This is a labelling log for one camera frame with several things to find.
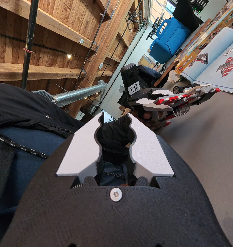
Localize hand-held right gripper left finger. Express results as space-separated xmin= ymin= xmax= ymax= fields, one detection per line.
xmin=56 ymin=112 xmax=105 ymax=183

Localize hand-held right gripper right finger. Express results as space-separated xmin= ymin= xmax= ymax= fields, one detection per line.
xmin=127 ymin=113 xmax=175 ymax=183

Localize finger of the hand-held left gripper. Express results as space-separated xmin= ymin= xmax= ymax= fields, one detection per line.
xmin=151 ymin=88 xmax=175 ymax=96
xmin=136 ymin=97 xmax=174 ymax=112

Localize red white brick plane model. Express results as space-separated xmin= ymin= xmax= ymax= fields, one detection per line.
xmin=150 ymin=81 xmax=221 ymax=127

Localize person's left forearm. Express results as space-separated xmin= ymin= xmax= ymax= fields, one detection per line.
xmin=99 ymin=116 xmax=133 ymax=155

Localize person's left hand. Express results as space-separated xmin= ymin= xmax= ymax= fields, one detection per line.
xmin=137 ymin=111 xmax=164 ymax=132

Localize dark blue backpack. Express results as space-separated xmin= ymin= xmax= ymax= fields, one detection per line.
xmin=138 ymin=65 xmax=161 ymax=87

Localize cardboard sheets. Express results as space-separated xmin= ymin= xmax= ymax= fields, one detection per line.
xmin=138 ymin=55 xmax=157 ymax=67

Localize yellow toy box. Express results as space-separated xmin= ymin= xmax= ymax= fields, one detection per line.
xmin=169 ymin=0 xmax=233 ymax=82

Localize blue armchair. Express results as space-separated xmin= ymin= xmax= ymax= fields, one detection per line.
xmin=149 ymin=16 xmax=191 ymax=64

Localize wood-edged table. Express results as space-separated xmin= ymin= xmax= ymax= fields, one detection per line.
xmin=153 ymin=18 xmax=212 ymax=87

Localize black stools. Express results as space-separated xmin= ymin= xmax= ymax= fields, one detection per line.
xmin=146 ymin=12 xmax=165 ymax=41

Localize open instruction booklet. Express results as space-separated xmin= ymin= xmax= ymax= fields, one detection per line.
xmin=180 ymin=27 xmax=233 ymax=95

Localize black jacket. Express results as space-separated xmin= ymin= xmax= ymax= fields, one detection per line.
xmin=0 ymin=82 xmax=85 ymax=139

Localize black fabric screen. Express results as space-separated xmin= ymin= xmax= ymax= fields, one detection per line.
xmin=173 ymin=0 xmax=204 ymax=32

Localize black metal rack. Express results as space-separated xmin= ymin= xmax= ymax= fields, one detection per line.
xmin=188 ymin=0 xmax=229 ymax=12

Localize black pole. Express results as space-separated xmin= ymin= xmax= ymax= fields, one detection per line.
xmin=21 ymin=0 xmax=39 ymax=89

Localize metal ventilation duct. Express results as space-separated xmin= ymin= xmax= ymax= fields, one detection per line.
xmin=30 ymin=81 xmax=108 ymax=107

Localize black white drawstring cord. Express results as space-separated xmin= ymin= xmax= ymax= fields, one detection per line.
xmin=0 ymin=127 xmax=49 ymax=159

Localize black shoulder strap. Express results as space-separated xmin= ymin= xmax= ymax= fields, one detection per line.
xmin=0 ymin=143 xmax=14 ymax=213

